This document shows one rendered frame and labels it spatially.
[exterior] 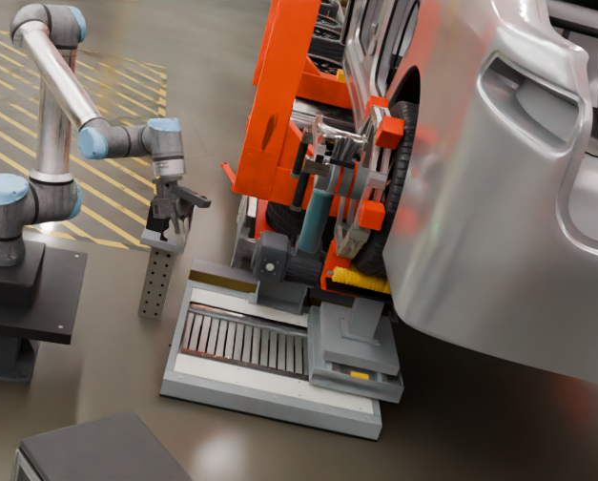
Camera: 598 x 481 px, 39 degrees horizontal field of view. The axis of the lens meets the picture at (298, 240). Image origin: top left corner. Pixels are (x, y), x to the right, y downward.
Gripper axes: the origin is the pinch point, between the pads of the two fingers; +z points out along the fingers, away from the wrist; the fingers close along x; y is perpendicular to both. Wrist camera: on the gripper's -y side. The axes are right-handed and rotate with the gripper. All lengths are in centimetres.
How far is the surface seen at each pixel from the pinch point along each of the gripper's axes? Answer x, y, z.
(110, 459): 33, 11, 52
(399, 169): -65, -50, -15
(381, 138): -66, -44, -26
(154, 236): -66, 48, 1
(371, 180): -63, -40, -12
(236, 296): -121, 43, 35
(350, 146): -66, -33, -24
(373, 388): -90, -26, 68
